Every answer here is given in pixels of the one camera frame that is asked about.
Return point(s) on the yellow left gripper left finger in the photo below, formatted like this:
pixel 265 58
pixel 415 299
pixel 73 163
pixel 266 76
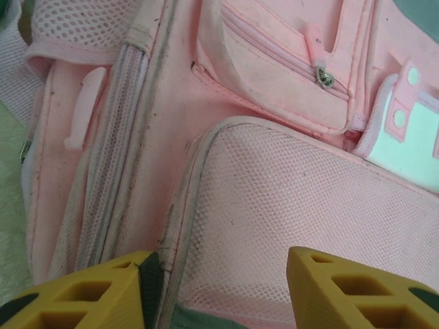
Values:
pixel 85 298

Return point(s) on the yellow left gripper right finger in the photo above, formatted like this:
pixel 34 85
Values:
pixel 343 294

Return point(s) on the pink student backpack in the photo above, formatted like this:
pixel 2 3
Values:
pixel 257 192

